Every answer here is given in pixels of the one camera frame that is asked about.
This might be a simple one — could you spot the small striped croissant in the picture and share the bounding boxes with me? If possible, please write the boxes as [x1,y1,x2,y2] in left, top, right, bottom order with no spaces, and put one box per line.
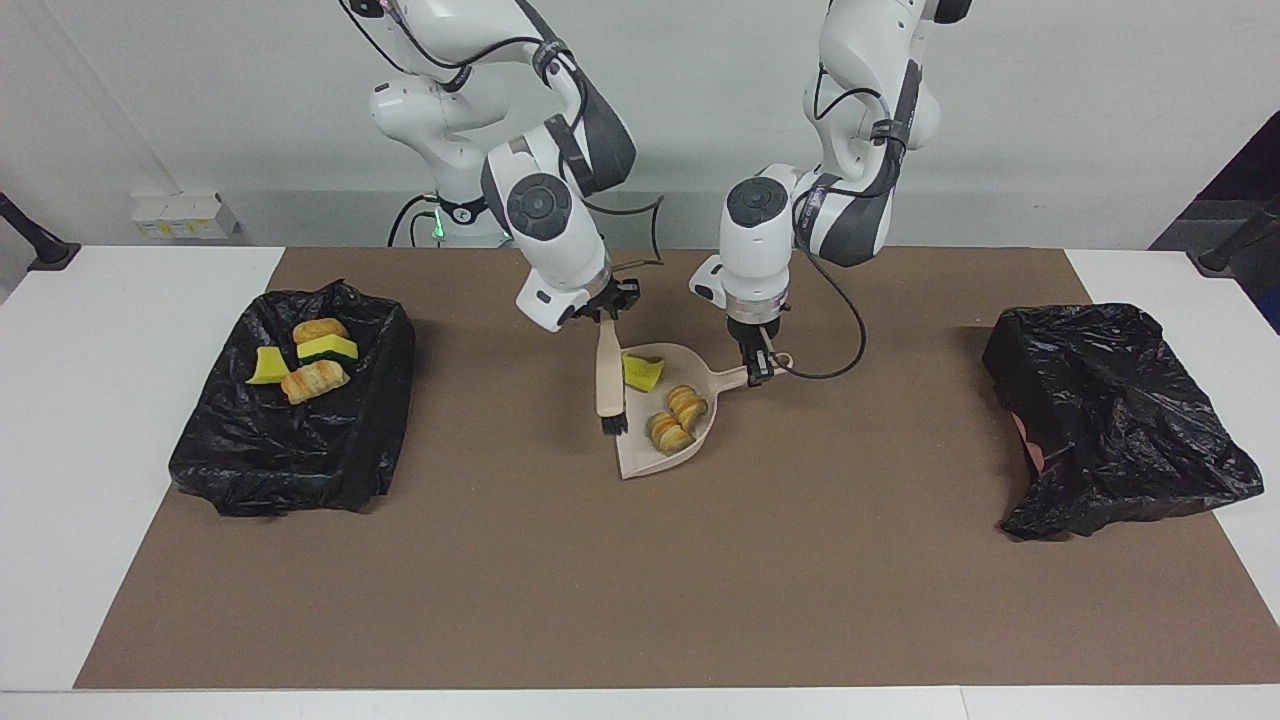
[647,411,696,456]

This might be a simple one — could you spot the beige plastic dustpan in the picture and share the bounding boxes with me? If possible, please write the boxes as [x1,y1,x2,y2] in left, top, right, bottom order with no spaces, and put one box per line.
[613,342,794,481]

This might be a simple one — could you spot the white wall socket box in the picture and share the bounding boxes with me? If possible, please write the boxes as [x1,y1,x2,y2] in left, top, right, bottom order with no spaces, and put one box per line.
[131,193,241,241]

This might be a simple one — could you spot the large striped croissant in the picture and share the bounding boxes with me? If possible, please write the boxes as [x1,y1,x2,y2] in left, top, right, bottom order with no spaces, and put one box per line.
[280,360,351,405]

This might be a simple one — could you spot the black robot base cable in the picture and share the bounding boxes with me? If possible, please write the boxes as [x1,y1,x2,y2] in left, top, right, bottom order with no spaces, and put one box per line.
[387,193,442,248]

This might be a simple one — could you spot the beige hand brush black bristles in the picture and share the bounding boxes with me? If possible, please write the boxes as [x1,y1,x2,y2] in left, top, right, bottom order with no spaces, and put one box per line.
[595,318,629,437]

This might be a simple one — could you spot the black camera stand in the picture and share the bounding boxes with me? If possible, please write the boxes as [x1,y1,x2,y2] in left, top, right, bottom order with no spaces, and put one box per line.
[0,192,82,273]
[1188,195,1280,276]

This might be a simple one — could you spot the curved yellow sponge piece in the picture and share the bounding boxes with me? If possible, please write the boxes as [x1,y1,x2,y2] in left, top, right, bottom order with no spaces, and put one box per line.
[245,346,292,386]

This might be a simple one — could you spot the brown table mat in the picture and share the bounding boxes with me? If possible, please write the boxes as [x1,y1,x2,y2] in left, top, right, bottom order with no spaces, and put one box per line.
[75,247,1280,691]

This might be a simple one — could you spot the yellow sponge with green side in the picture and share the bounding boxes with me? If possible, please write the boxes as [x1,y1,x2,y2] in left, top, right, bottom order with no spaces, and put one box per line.
[297,335,359,365]

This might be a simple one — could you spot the black bag lined pink bin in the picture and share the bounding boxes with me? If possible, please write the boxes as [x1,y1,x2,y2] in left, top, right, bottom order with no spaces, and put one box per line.
[981,303,1266,542]

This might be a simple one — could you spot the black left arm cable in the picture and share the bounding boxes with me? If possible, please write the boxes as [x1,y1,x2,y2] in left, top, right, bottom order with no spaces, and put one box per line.
[785,60,868,381]

